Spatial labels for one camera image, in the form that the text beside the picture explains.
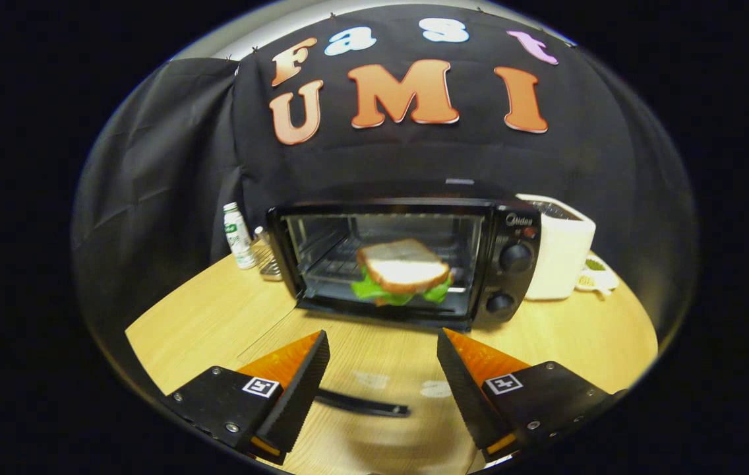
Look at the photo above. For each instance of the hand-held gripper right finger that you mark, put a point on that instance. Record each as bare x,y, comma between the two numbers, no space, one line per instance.
463,389

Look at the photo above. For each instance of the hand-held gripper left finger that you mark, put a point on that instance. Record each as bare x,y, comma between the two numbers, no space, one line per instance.
302,389

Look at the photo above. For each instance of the lettuce sandwich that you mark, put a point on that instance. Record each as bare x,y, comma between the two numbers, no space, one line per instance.
404,264

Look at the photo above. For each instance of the black toaster oven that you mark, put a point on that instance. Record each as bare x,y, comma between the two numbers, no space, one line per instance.
513,224

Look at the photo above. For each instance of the white pop-up toaster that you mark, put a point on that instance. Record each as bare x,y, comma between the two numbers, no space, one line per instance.
559,257

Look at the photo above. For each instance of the small white drink bottle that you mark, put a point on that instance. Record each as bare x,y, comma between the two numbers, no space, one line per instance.
239,241

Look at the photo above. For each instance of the white divided dish with beans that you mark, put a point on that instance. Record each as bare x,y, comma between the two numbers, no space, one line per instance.
595,277

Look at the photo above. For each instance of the black backdrop cloth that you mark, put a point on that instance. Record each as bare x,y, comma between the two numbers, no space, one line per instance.
163,191

